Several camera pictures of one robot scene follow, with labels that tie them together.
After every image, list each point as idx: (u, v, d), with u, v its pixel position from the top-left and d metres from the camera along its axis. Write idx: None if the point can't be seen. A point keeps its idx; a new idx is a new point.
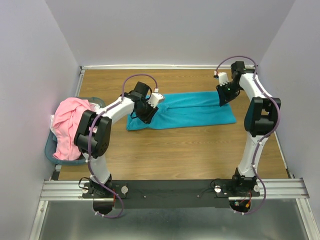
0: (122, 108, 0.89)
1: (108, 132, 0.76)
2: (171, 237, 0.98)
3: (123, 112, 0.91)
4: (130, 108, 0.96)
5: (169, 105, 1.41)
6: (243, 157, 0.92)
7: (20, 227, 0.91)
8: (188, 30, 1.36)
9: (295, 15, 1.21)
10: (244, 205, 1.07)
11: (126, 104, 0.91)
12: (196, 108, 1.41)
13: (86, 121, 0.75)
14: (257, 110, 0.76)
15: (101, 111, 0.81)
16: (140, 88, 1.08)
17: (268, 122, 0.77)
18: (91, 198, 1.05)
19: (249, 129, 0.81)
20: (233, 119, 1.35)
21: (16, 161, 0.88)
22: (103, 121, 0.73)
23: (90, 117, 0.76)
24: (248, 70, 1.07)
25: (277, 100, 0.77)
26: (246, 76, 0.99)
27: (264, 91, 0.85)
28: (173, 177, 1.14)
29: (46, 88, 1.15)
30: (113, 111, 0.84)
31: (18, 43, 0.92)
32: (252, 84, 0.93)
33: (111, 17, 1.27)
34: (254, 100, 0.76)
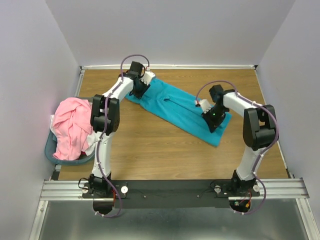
0: (123, 88, 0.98)
1: (118, 111, 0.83)
2: (171, 237, 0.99)
3: (125, 92, 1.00)
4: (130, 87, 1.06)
5: (169, 98, 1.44)
6: (243, 164, 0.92)
7: (20, 227, 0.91)
8: (188, 30, 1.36)
9: (295, 15, 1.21)
10: (244, 205, 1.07)
11: (127, 84, 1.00)
12: (192, 115, 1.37)
13: (97, 104, 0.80)
14: (252, 121, 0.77)
15: (108, 94, 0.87)
16: (136, 66, 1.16)
17: (268, 132, 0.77)
18: (91, 198, 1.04)
19: (251, 144, 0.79)
20: (217, 138, 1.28)
21: (16, 162, 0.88)
22: (113, 102, 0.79)
23: (100, 100, 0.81)
24: (229, 90, 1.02)
25: (269, 107, 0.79)
26: (229, 96, 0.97)
27: (253, 101, 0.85)
28: (173, 177, 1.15)
29: (46, 88, 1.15)
30: (118, 91, 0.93)
31: (18, 43, 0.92)
32: (238, 100, 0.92)
33: (111, 17, 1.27)
34: (247, 112, 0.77)
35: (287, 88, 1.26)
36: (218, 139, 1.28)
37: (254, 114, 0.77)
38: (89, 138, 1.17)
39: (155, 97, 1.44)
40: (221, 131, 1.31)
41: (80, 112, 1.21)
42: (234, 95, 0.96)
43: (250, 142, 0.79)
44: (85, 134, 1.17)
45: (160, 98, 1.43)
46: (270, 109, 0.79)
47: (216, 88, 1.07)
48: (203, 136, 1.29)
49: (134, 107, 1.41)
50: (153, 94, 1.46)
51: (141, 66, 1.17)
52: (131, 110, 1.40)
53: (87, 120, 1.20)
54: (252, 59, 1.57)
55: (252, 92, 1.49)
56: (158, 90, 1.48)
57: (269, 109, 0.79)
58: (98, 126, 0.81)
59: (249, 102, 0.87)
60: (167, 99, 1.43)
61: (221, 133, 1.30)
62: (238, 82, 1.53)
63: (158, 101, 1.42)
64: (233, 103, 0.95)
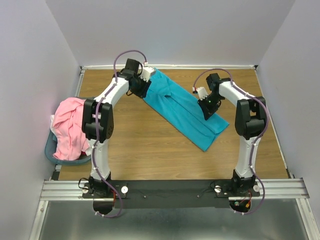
0: (118, 91, 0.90)
1: (111, 117, 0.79)
2: (171, 237, 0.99)
3: (119, 95, 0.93)
4: (126, 88, 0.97)
5: (171, 95, 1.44)
6: (240, 159, 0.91)
7: (20, 227, 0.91)
8: (189, 31, 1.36)
9: (295, 15, 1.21)
10: (244, 205, 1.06)
11: (121, 85, 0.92)
12: (189, 117, 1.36)
13: (88, 110, 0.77)
14: (244, 111, 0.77)
15: (100, 99, 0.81)
16: (130, 65, 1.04)
17: (259, 122, 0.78)
18: (91, 198, 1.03)
19: (241, 133, 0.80)
20: (208, 144, 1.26)
21: (16, 161, 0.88)
22: (105, 109, 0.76)
23: (92, 105, 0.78)
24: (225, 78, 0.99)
25: (261, 99, 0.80)
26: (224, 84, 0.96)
27: (246, 93, 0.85)
28: (173, 177, 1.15)
29: (46, 88, 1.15)
30: (111, 95, 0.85)
31: (18, 44, 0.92)
32: (233, 90, 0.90)
33: (111, 18, 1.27)
34: (239, 103, 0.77)
35: (287, 88, 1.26)
36: (209, 145, 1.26)
37: (246, 105, 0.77)
38: None
39: (158, 93, 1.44)
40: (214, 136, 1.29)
41: (80, 112, 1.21)
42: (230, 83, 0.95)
43: (241, 130, 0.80)
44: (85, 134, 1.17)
45: (162, 94, 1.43)
46: (262, 101, 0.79)
47: (213, 75, 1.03)
48: (193, 139, 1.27)
49: (134, 107, 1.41)
50: (156, 88, 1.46)
51: (138, 62, 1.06)
52: (131, 110, 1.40)
53: None
54: (252, 59, 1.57)
55: (252, 92, 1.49)
56: (162, 85, 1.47)
57: (261, 101, 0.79)
58: (91, 133, 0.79)
59: (243, 92, 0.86)
60: (169, 96, 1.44)
61: (213, 138, 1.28)
62: (238, 82, 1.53)
63: (160, 96, 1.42)
64: (228, 92, 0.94)
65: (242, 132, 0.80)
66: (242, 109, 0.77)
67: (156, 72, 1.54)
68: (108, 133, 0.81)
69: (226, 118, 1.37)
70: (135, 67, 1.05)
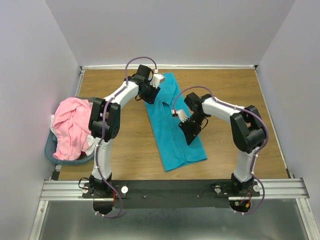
0: (127, 93, 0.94)
1: (118, 117, 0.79)
2: (171, 237, 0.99)
3: (127, 98, 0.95)
4: (135, 92, 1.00)
5: (169, 104, 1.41)
6: (238, 167, 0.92)
7: (20, 227, 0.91)
8: (189, 31, 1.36)
9: (295, 15, 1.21)
10: (244, 205, 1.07)
11: (131, 88, 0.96)
12: (172, 132, 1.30)
13: (97, 108, 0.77)
14: (241, 126, 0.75)
15: (110, 98, 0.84)
16: (142, 70, 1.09)
17: (258, 132, 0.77)
18: (91, 198, 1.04)
19: (244, 148, 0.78)
20: (174, 165, 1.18)
21: (16, 161, 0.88)
22: (113, 108, 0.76)
23: (101, 104, 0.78)
24: (205, 96, 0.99)
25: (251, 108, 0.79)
26: (208, 102, 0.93)
27: (235, 106, 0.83)
28: (173, 177, 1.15)
29: (46, 88, 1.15)
30: (120, 96, 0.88)
31: (18, 44, 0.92)
32: (219, 106, 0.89)
33: (111, 18, 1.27)
34: (233, 118, 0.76)
35: (287, 88, 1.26)
36: (174, 167, 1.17)
37: (240, 119, 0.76)
38: (89, 138, 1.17)
39: (160, 97, 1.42)
40: (184, 159, 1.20)
41: (80, 112, 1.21)
42: (213, 100, 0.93)
43: (243, 146, 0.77)
44: (85, 134, 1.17)
45: (161, 101, 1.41)
46: (252, 110, 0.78)
47: (191, 96, 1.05)
48: (162, 154, 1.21)
49: (134, 107, 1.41)
50: (160, 92, 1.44)
51: (149, 69, 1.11)
52: (131, 110, 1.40)
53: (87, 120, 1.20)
54: (252, 59, 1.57)
55: (252, 92, 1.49)
56: (168, 93, 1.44)
57: (252, 110, 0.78)
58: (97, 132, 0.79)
59: (231, 106, 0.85)
60: (167, 104, 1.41)
61: (182, 160, 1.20)
62: (238, 82, 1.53)
63: (160, 101, 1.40)
64: (214, 109, 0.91)
65: (245, 148, 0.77)
66: (238, 123, 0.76)
67: (169, 78, 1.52)
68: (113, 134, 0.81)
69: None
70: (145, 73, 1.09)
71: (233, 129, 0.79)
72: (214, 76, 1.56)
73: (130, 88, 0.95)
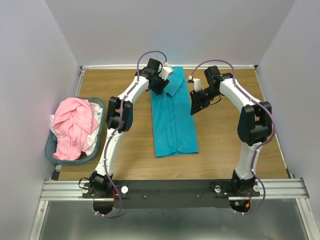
0: (139, 89, 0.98)
1: (131, 114, 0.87)
2: (171, 237, 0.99)
3: (139, 93, 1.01)
4: (145, 87, 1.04)
5: (173, 95, 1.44)
6: (241, 163, 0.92)
7: (20, 227, 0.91)
8: (189, 31, 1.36)
9: (295, 15, 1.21)
10: (244, 205, 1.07)
11: (142, 84, 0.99)
12: (169, 122, 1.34)
13: (112, 106, 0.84)
14: (249, 119, 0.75)
15: (124, 96, 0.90)
16: (152, 64, 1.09)
17: (262, 129, 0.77)
18: (91, 198, 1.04)
19: (245, 139, 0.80)
20: (165, 152, 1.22)
21: (16, 162, 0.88)
22: (127, 106, 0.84)
23: (115, 102, 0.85)
24: (225, 74, 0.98)
25: (266, 104, 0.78)
26: (226, 83, 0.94)
27: (251, 98, 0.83)
28: (173, 177, 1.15)
29: (46, 88, 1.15)
30: (132, 93, 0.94)
31: (18, 44, 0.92)
32: (235, 90, 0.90)
33: (111, 18, 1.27)
34: (244, 110, 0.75)
35: (287, 88, 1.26)
36: (164, 155, 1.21)
37: (251, 112, 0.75)
38: (89, 138, 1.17)
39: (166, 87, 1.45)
40: (175, 148, 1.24)
41: (80, 112, 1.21)
42: (231, 83, 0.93)
43: (245, 138, 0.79)
44: (85, 134, 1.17)
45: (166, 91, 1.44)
46: (266, 106, 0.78)
47: (212, 69, 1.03)
48: (156, 141, 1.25)
49: (134, 107, 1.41)
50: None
51: (159, 62, 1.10)
52: None
53: (87, 120, 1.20)
54: (252, 59, 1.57)
55: (252, 92, 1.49)
56: (174, 85, 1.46)
57: (266, 106, 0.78)
58: (112, 126, 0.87)
59: (248, 97, 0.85)
60: (171, 95, 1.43)
61: (173, 148, 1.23)
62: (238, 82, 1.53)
63: (165, 91, 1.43)
64: (229, 91, 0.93)
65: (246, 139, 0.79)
66: (247, 116, 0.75)
67: (178, 72, 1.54)
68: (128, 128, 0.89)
69: (226, 117, 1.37)
70: (156, 66, 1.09)
71: (241, 119, 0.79)
72: None
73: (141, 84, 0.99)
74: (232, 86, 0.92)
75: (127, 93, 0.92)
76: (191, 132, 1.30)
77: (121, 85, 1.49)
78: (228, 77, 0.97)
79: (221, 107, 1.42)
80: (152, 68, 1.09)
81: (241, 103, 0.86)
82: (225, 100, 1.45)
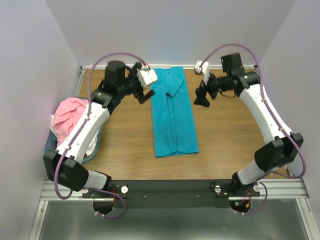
0: (90, 129, 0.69)
1: (79, 170, 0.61)
2: (171, 237, 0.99)
3: (96, 129, 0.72)
4: (106, 114, 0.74)
5: (173, 96, 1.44)
6: (246, 171, 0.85)
7: (20, 227, 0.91)
8: (189, 31, 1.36)
9: (295, 16, 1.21)
10: (244, 205, 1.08)
11: (96, 118, 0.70)
12: (169, 122, 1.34)
13: (51, 165, 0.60)
14: (275, 155, 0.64)
15: (64, 150, 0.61)
16: (111, 76, 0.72)
17: (285, 160, 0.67)
18: (91, 198, 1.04)
19: (263, 167, 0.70)
20: (165, 152, 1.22)
21: (16, 162, 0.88)
22: (68, 166, 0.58)
23: (54, 159, 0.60)
24: (251, 74, 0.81)
25: (298, 137, 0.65)
26: (252, 93, 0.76)
27: (282, 127, 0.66)
28: (173, 177, 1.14)
29: (46, 88, 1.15)
30: (79, 139, 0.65)
31: (18, 44, 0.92)
32: (262, 107, 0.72)
33: (111, 18, 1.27)
34: (274, 146, 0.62)
35: (287, 88, 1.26)
36: (164, 155, 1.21)
37: (280, 148, 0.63)
38: None
39: (166, 88, 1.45)
40: (175, 148, 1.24)
41: (80, 112, 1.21)
42: (258, 95, 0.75)
43: (261, 165, 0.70)
44: None
45: (166, 91, 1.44)
46: (298, 140, 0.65)
47: (234, 58, 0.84)
48: (155, 141, 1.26)
49: (134, 107, 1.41)
50: (165, 83, 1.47)
51: (121, 69, 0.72)
52: (131, 110, 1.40)
53: None
54: (252, 59, 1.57)
55: None
56: (174, 85, 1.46)
57: (298, 139, 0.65)
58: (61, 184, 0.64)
59: (278, 123, 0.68)
60: (171, 95, 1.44)
61: (173, 148, 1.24)
62: None
63: (164, 91, 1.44)
64: (253, 105, 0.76)
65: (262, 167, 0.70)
66: (273, 154, 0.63)
67: (178, 72, 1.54)
68: (81, 185, 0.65)
69: (226, 117, 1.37)
70: (119, 78, 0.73)
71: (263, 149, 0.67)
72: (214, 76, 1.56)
73: (93, 121, 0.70)
74: (259, 99, 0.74)
75: (70, 142, 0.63)
76: (191, 133, 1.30)
77: None
78: (254, 84, 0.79)
79: (221, 108, 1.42)
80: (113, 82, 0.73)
81: (265, 126, 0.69)
82: (225, 100, 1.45)
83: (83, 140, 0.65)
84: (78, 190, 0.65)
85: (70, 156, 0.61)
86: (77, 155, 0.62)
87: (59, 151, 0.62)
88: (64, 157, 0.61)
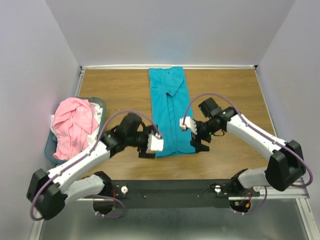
0: (86, 165, 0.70)
1: (58, 200, 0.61)
2: (171, 237, 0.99)
3: (91, 166, 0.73)
4: (106, 157, 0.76)
5: (173, 95, 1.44)
6: (248, 177, 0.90)
7: (20, 227, 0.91)
8: (189, 31, 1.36)
9: (295, 15, 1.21)
10: (244, 205, 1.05)
11: (96, 156, 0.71)
12: (169, 122, 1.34)
13: (35, 183, 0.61)
14: (281, 167, 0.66)
15: (54, 175, 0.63)
16: (125, 125, 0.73)
17: (296, 171, 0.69)
18: (91, 198, 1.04)
19: (278, 186, 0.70)
20: (165, 152, 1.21)
21: (16, 162, 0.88)
22: (50, 192, 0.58)
23: (41, 179, 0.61)
24: (228, 109, 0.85)
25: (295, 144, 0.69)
26: (235, 122, 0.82)
27: (275, 139, 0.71)
28: (173, 178, 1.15)
29: (46, 88, 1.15)
30: (72, 170, 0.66)
31: (18, 45, 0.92)
32: (249, 131, 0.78)
33: (111, 19, 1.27)
34: (275, 159, 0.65)
35: (288, 88, 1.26)
36: (164, 155, 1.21)
37: (283, 160, 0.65)
38: (89, 138, 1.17)
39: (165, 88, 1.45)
40: (175, 148, 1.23)
41: (80, 112, 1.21)
42: (241, 122, 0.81)
43: (277, 185, 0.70)
44: (85, 134, 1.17)
45: (166, 91, 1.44)
46: (296, 146, 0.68)
47: (208, 102, 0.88)
48: None
49: (134, 107, 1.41)
50: (165, 84, 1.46)
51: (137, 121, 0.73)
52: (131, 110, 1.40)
53: (87, 120, 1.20)
54: (253, 59, 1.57)
55: (252, 92, 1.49)
56: (173, 85, 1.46)
57: (296, 146, 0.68)
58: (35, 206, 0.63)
59: (270, 137, 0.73)
60: (171, 95, 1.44)
61: (173, 149, 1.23)
62: (238, 82, 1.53)
63: (165, 91, 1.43)
64: (240, 132, 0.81)
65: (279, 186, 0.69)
66: (281, 166, 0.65)
67: (178, 72, 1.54)
68: (54, 214, 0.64)
69: None
70: (132, 129, 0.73)
71: (271, 167, 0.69)
72: (214, 76, 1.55)
73: (92, 157, 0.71)
74: (243, 125, 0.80)
75: (62, 170, 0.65)
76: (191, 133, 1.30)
77: (121, 84, 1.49)
78: (232, 115, 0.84)
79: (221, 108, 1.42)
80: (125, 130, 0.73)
81: (260, 146, 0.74)
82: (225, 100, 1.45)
83: (74, 172, 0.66)
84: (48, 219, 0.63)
85: (57, 183, 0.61)
86: (62, 184, 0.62)
87: (50, 173, 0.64)
88: (50, 182, 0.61)
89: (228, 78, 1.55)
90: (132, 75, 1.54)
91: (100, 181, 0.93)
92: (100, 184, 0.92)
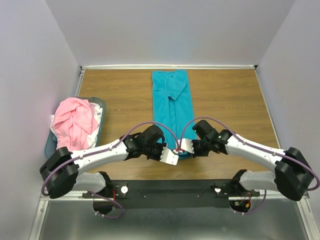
0: (105, 158, 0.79)
1: (70, 182, 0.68)
2: (171, 236, 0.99)
3: (109, 159, 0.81)
4: (122, 157, 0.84)
5: (175, 100, 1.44)
6: (251, 181, 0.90)
7: (20, 227, 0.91)
8: (189, 30, 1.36)
9: (295, 15, 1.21)
10: (244, 205, 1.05)
11: (116, 153, 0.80)
12: (170, 119, 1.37)
13: (57, 158, 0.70)
14: (290, 177, 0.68)
15: (76, 156, 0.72)
16: (147, 134, 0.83)
17: (305, 177, 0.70)
18: (91, 198, 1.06)
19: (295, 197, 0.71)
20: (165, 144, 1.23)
21: (15, 162, 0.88)
22: (68, 172, 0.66)
23: (63, 156, 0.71)
24: (223, 133, 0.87)
25: (294, 151, 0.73)
26: (233, 144, 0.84)
27: (274, 151, 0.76)
28: (173, 178, 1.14)
29: (46, 88, 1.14)
30: (92, 157, 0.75)
31: (17, 44, 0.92)
32: (248, 148, 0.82)
33: (111, 19, 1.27)
34: (281, 171, 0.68)
35: (288, 88, 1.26)
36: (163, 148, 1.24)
37: (288, 170, 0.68)
38: (89, 138, 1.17)
39: (167, 89, 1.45)
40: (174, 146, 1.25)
41: (80, 112, 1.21)
42: (238, 141, 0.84)
43: (293, 196, 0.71)
44: (85, 134, 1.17)
45: (168, 95, 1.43)
46: (296, 153, 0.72)
47: (202, 125, 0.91)
48: None
49: (134, 107, 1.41)
50: (167, 85, 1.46)
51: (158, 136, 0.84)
52: (131, 110, 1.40)
53: (87, 120, 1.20)
54: (253, 59, 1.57)
55: (252, 92, 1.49)
56: (174, 85, 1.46)
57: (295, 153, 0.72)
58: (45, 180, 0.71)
59: (269, 150, 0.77)
60: (173, 99, 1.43)
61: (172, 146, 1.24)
62: (238, 82, 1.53)
63: (167, 95, 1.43)
64: (241, 151, 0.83)
65: (296, 196, 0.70)
66: (288, 175, 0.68)
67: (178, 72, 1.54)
68: (59, 195, 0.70)
69: (225, 118, 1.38)
70: (153, 140, 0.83)
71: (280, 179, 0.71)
72: (213, 76, 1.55)
73: (114, 153, 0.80)
74: (241, 144, 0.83)
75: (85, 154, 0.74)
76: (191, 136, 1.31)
77: (121, 84, 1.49)
78: (227, 136, 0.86)
79: (221, 108, 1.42)
80: (147, 138, 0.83)
81: (263, 160, 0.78)
82: (225, 100, 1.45)
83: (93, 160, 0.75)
84: (53, 197, 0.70)
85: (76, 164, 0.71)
86: (80, 167, 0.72)
87: (73, 154, 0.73)
88: (71, 162, 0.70)
89: (228, 78, 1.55)
90: (132, 75, 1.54)
91: (103, 180, 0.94)
92: (101, 184, 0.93)
